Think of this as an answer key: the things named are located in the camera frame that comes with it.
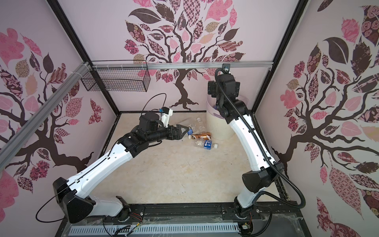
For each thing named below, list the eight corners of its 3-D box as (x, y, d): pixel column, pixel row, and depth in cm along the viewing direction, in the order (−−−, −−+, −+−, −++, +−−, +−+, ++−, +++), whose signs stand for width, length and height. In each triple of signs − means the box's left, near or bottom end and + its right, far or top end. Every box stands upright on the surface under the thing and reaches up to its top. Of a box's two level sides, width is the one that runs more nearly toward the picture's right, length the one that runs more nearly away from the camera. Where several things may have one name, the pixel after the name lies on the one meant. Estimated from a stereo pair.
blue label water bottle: (193, 148, 100) (193, 143, 96) (195, 141, 103) (195, 137, 99) (216, 152, 98) (217, 148, 94) (217, 146, 101) (218, 142, 97)
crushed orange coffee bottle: (191, 141, 102) (191, 138, 99) (191, 135, 105) (191, 132, 102) (211, 141, 102) (211, 138, 99) (210, 135, 105) (211, 132, 102)
